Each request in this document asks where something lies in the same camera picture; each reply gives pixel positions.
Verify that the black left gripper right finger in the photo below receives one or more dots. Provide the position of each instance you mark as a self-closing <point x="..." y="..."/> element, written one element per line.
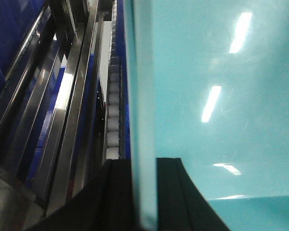
<point x="181" y="207"/>

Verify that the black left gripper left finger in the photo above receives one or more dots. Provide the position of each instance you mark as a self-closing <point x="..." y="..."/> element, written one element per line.
<point x="105" y="204"/>

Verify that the light cyan plastic bin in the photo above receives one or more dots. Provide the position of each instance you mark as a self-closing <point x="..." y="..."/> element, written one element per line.
<point x="208" y="83"/>

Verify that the dark blue bin beside shelf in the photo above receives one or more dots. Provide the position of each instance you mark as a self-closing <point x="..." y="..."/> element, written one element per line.
<point x="16" y="17"/>

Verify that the white roller track strip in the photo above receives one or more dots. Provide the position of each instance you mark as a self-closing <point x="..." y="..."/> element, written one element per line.
<point x="114" y="140"/>

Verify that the stainless steel shelf rail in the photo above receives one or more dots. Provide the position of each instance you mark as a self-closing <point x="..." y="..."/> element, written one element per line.
<point x="51" y="112"/>

